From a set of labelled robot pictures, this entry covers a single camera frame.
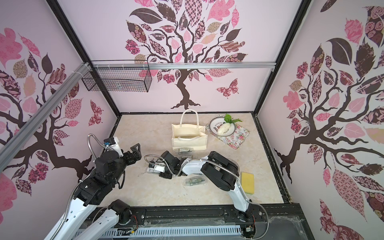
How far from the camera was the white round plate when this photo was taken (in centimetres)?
108

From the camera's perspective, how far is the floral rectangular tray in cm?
103

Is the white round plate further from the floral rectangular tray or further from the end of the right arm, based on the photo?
the end of the right arm
